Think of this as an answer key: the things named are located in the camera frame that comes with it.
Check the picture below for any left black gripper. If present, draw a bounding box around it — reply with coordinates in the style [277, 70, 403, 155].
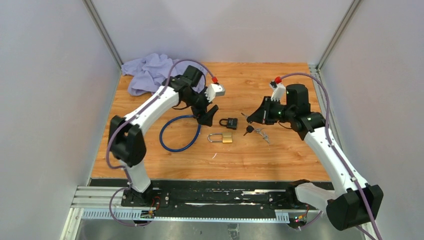
[183, 87, 219, 127]

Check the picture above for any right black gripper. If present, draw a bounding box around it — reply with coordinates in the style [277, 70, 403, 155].
[248, 96, 294, 125]

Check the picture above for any black head key pair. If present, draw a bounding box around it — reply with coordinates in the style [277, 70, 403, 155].
[241, 112, 255, 136]

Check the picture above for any small black padlock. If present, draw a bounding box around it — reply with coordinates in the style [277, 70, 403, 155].
[219, 117, 238, 130]

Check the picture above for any blue cable lock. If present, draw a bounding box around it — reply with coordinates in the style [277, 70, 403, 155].
[158, 114, 202, 153]

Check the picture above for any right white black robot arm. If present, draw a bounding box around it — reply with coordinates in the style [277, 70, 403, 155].
[246, 82, 384, 231]

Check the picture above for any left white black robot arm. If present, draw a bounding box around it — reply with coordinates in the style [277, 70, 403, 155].
[105, 65, 226, 207]

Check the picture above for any silver key bunch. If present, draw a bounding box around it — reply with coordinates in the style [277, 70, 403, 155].
[254, 128, 270, 144]

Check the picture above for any brass padlock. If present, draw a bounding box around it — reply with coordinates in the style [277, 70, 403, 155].
[207, 132, 233, 144]

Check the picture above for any crumpled lavender cloth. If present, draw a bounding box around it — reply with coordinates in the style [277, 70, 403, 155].
[121, 53, 214, 96]

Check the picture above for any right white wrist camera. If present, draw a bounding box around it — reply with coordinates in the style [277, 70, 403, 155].
[269, 76, 286, 102]

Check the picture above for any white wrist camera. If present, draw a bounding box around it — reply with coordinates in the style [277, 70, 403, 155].
[204, 76, 226, 103]
[269, 76, 286, 102]

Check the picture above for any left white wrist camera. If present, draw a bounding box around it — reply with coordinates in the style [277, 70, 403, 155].
[204, 76, 226, 103]

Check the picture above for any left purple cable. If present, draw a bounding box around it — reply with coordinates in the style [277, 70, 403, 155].
[105, 59, 215, 228]

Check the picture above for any purple cable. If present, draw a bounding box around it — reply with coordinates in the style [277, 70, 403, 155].
[279, 72, 383, 240]
[105, 59, 215, 228]

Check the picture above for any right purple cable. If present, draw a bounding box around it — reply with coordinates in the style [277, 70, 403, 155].
[279, 72, 383, 240]

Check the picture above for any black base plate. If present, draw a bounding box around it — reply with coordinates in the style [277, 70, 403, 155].
[110, 178, 335, 221]

